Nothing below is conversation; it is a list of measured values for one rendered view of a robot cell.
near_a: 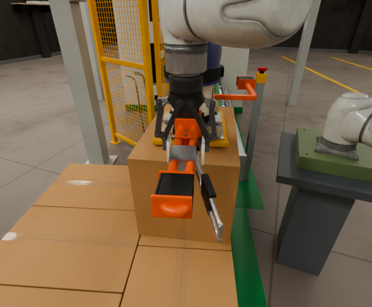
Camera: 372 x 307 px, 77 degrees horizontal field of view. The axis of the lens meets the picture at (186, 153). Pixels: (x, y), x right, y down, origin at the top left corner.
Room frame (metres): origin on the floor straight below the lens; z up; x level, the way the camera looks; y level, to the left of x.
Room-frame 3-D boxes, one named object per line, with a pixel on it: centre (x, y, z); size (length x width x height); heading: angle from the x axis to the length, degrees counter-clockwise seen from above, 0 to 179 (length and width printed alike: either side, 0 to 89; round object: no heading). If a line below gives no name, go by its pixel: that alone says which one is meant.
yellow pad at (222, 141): (0.95, -0.12, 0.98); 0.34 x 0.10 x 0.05; 176
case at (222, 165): (0.98, -0.03, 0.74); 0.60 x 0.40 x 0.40; 172
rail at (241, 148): (2.46, -0.45, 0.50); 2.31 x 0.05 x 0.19; 176
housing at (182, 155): (0.49, 0.01, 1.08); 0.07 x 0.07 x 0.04; 86
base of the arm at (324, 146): (1.03, -0.75, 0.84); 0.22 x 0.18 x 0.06; 151
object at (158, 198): (0.36, 0.02, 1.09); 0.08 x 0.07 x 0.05; 176
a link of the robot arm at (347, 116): (1.01, -0.75, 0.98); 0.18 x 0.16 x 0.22; 32
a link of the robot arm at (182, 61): (0.53, 0.00, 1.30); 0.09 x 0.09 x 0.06
